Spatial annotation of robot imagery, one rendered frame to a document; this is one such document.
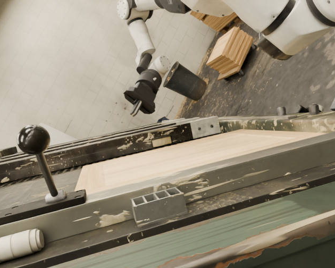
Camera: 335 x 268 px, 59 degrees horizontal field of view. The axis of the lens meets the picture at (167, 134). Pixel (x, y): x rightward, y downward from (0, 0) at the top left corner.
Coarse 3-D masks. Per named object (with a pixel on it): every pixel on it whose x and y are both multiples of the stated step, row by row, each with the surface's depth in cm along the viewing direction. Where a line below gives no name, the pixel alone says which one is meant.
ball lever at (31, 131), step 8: (24, 128) 35; (32, 128) 35; (40, 128) 36; (24, 136) 34; (32, 136) 35; (40, 136) 35; (48, 136) 36; (24, 144) 34; (32, 144) 35; (40, 144) 35; (48, 144) 36; (24, 152) 35; (32, 152) 35; (40, 152) 36; (40, 160) 37; (40, 168) 38; (48, 168) 39; (48, 176) 39; (48, 184) 40; (56, 192) 41; (64, 192) 42; (48, 200) 41; (56, 200) 41
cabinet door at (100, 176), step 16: (192, 144) 95; (208, 144) 88; (224, 144) 82; (240, 144) 77; (256, 144) 72; (272, 144) 66; (112, 160) 94; (128, 160) 89; (144, 160) 83; (160, 160) 77; (176, 160) 73; (192, 160) 68; (208, 160) 63; (80, 176) 76; (96, 176) 71; (112, 176) 69; (128, 176) 65; (144, 176) 60
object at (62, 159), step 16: (160, 128) 122; (176, 128) 119; (192, 128) 121; (208, 128) 123; (96, 144) 112; (112, 144) 114; (128, 144) 115; (144, 144) 117; (16, 160) 106; (32, 160) 107; (48, 160) 109; (64, 160) 110; (80, 160) 111; (96, 160) 112; (0, 176) 105; (16, 176) 106
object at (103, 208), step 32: (224, 160) 50; (256, 160) 46; (288, 160) 48; (320, 160) 49; (96, 192) 45; (128, 192) 42; (192, 192) 44; (224, 192) 45; (32, 224) 39; (64, 224) 40; (96, 224) 41
